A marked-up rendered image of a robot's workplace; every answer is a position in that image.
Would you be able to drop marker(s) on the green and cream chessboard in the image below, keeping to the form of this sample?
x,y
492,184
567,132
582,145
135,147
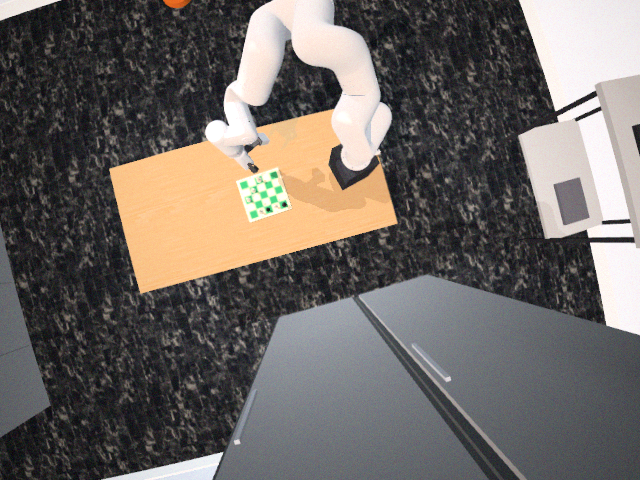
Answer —
x,y
269,192

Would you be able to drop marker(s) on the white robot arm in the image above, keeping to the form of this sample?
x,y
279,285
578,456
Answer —
x,y
316,42

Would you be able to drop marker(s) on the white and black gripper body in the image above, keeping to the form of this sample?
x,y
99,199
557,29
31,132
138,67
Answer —
x,y
244,159

